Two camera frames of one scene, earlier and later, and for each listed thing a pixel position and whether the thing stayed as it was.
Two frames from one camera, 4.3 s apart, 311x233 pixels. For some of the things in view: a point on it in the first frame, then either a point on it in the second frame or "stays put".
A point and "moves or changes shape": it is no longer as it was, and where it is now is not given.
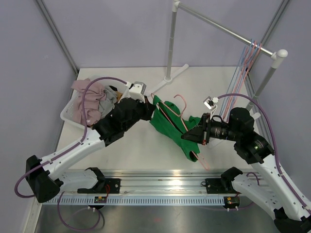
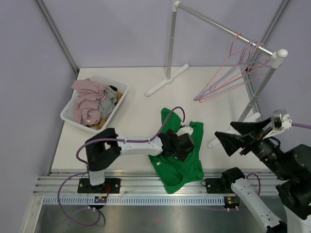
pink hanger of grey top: (249, 61) to (247, 67)
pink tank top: (95, 93) stays put
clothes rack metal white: (276, 55) stays put
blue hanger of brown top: (234, 103) to (198, 98)
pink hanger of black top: (246, 74) to (200, 100)
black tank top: (113, 88) stays put
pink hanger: (206, 165) to (232, 60)
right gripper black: (199, 134) to (232, 142)
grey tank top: (107, 106) stays put
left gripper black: (148, 108) to (181, 155)
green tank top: (166, 118) moves or changes shape
